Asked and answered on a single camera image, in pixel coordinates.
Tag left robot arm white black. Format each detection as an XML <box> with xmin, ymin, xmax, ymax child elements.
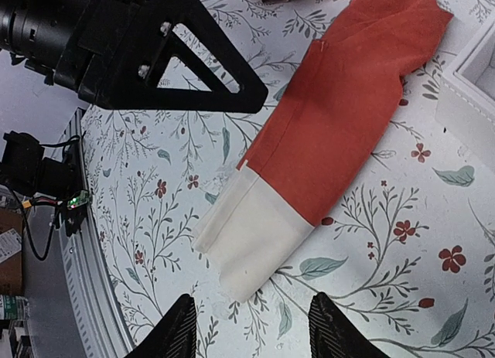
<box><xmin>1</xmin><ymin>0</ymin><xmax>268</xmax><ymax>114</ymax></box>

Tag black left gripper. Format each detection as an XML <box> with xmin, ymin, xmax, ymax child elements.
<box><xmin>53</xmin><ymin>0</ymin><xmax>268</xmax><ymax>113</ymax></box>

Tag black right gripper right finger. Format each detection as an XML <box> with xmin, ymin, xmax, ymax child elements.
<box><xmin>308</xmin><ymin>292</ymin><xmax>387</xmax><ymax>358</ymax></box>

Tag aluminium front rail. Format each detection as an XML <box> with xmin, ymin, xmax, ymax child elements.
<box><xmin>57</xmin><ymin>106</ymin><xmax>136</xmax><ymax>358</ymax></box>

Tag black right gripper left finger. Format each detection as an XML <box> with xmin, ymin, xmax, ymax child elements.
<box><xmin>125</xmin><ymin>294</ymin><xmax>197</xmax><ymax>358</ymax></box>

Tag floral patterned table mat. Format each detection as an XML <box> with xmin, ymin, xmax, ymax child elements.
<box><xmin>81</xmin><ymin>0</ymin><xmax>494</xmax><ymax>357</ymax></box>

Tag red and white underwear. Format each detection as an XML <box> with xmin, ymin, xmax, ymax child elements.
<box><xmin>193</xmin><ymin>0</ymin><xmax>452</xmax><ymax>302</ymax></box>

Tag white compartment storage box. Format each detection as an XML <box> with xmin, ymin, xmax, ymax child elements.
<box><xmin>435</xmin><ymin>15</ymin><xmax>494</xmax><ymax>169</ymax></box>

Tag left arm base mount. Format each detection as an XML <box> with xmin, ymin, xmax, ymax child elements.
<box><xmin>1</xmin><ymin>131</ymin><xmax>92</xmax><ymax>261</ymax></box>

